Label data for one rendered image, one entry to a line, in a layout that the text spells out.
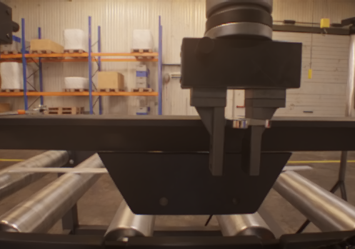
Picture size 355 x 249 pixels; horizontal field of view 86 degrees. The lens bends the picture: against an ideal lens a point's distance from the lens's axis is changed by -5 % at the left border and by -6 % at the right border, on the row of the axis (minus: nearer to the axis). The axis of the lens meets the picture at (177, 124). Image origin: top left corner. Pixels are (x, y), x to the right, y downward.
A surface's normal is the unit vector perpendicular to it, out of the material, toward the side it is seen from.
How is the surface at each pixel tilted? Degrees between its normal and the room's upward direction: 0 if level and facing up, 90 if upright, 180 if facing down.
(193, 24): 90
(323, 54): 90
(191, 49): 90
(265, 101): 90
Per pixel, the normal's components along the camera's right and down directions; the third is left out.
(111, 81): 0.02, 0.11
